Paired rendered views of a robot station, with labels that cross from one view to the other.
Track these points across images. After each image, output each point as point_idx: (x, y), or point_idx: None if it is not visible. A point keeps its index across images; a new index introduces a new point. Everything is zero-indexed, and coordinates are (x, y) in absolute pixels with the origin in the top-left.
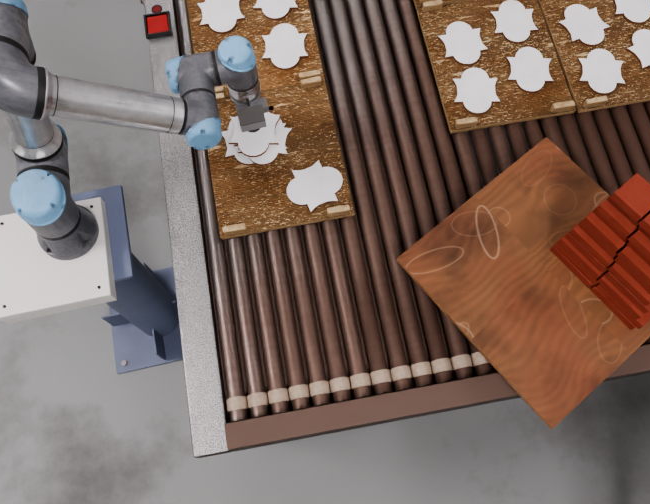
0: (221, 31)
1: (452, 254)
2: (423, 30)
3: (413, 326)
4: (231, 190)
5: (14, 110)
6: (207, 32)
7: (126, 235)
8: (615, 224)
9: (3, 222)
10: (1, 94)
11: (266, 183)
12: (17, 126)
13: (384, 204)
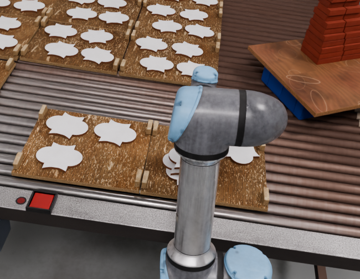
0: (81, 160)
1: (315, 94)
2: (137, 75)
3: (343, 140)
4: (229, 192)
5: (287, 123)
6: (73, 170)
7: None
8: (339, 12)
9: None
10: (284, 112)
11: (229, 172)
12: (212, 220)
13: None
